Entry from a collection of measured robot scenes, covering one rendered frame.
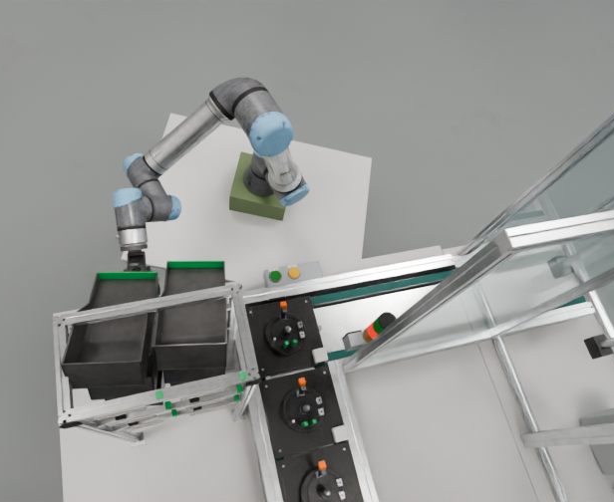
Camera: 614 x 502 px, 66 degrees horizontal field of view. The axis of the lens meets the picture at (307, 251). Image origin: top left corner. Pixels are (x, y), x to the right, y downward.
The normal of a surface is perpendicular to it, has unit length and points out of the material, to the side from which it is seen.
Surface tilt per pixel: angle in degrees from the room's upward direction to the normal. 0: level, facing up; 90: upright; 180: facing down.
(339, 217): 0
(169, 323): 25
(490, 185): 0
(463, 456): 0
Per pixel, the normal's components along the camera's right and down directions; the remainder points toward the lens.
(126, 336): 0.12, -0.75
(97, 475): 0.17, -0.40
